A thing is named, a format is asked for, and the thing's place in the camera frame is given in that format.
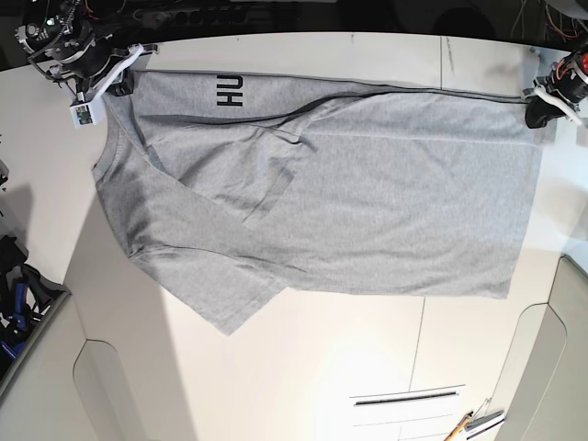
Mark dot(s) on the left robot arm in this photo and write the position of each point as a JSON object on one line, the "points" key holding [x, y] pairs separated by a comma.
{"points": [[568, 19]]}

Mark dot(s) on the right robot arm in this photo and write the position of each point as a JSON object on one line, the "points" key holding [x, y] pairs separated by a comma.
{"points": [[149, 24]]}

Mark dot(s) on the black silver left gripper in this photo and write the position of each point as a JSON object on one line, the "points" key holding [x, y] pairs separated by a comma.
{"points": [[559, 94]]}

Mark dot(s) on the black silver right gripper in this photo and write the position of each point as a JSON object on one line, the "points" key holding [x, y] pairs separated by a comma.
{"points": [[62, 55]]}

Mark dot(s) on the blue clamp tool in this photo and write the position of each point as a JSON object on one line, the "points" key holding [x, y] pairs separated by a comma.
{"points": [[16, 326]]}

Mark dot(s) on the white desk cable grommet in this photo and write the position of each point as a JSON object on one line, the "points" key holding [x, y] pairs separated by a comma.
{"points": [[440, 401]]}

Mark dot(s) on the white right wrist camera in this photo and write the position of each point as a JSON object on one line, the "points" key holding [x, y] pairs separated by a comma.
{"points": [[85, 114]]}

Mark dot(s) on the grey T-shirt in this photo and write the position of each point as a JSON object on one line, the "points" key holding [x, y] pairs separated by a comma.
{"points": [[227, 188]]}

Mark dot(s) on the wooden pencil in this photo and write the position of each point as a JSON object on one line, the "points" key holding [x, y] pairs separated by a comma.
{"points": [[466, 418]]}

